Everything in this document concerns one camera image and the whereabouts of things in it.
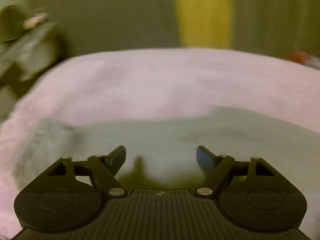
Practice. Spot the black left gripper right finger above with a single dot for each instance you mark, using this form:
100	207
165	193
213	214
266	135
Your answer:
220	170

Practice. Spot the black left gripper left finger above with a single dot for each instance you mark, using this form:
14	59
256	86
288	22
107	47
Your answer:
95	175

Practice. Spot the grey knit pants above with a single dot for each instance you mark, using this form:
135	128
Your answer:
162	153

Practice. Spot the pink bed blanket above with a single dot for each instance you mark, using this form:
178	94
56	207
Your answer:
155	84

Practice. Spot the red and white bag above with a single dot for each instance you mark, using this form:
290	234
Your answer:
303	58

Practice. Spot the dark dresser shelf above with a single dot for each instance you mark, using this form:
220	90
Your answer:
34	52

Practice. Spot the small pink toy figure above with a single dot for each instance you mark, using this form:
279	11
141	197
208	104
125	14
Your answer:
37	19

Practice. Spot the grey curtain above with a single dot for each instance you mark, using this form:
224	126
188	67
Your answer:
269	27

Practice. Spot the round mirror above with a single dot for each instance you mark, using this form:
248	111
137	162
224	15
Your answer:
12	19

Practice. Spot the yellow curtain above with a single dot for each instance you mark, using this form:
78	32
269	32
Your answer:
205	23

